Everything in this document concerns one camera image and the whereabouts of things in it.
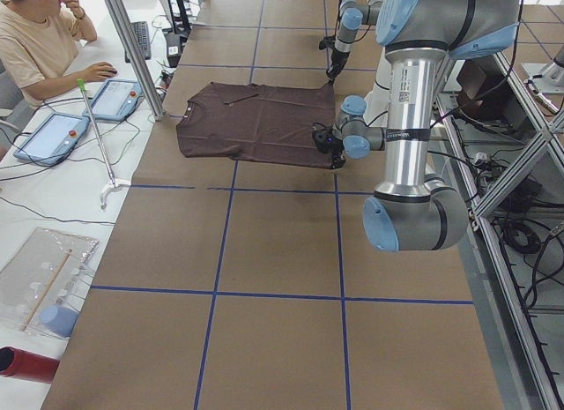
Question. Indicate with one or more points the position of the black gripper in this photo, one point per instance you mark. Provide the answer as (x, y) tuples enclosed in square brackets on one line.
[(336, 149), (337, 62)]

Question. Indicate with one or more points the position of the dark brown t-shirt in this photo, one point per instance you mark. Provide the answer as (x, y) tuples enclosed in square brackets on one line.
[(258, 123)]

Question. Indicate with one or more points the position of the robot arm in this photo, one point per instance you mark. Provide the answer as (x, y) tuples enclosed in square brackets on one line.
[(412, 208), (353, 22)]

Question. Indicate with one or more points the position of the black keyboard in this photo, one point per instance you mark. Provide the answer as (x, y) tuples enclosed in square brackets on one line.
[(142, 35)]

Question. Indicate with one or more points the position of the far blue teach pendant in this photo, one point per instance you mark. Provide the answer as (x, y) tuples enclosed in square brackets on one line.
[(116, 99)]

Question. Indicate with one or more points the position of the blue teach pendant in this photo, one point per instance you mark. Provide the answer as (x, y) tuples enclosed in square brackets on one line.
[(116, 99), (53, 140)]

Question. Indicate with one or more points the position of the white stick with green tip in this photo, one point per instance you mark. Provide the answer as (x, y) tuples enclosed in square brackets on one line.
[(113, 182)]

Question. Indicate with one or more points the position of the near blue teach pendant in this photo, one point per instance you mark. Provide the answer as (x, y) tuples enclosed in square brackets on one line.
[(53, 140)]

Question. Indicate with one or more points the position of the person in beige shirt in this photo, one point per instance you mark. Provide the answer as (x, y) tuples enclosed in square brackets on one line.
[(39, 41)]

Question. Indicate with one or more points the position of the light blue cup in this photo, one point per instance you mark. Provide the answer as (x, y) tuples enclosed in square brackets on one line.
[(59, 320)]

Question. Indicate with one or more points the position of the clear plastic bag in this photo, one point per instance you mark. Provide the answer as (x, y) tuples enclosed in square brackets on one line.
[(51, 267)]

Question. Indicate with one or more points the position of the red cylinder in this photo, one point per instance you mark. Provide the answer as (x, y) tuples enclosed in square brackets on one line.
[(24, 365)]

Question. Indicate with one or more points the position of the aluminium frame post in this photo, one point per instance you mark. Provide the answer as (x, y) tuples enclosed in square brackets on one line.
[(121, 20)]

